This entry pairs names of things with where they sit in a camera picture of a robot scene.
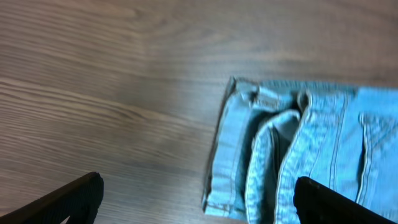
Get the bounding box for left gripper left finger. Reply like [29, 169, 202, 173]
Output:
[1, 172, 104, 224]

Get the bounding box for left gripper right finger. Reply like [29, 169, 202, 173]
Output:
[294, 176, 395, 224]

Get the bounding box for light blue denim shorts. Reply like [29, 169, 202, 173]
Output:
[202, 78, 397, 223]

